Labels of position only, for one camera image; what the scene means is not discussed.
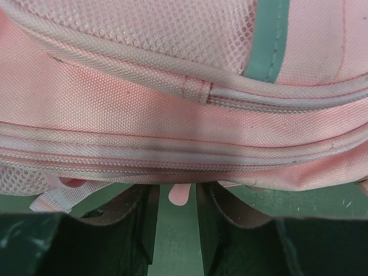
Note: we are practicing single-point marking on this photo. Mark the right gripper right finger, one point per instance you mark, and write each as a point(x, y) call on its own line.
point(237, 239)

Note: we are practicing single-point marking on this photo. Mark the pink student backpack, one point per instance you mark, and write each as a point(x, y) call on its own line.
point(268, 94)

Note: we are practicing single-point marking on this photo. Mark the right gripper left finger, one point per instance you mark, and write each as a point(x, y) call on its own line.
point(117, 238)

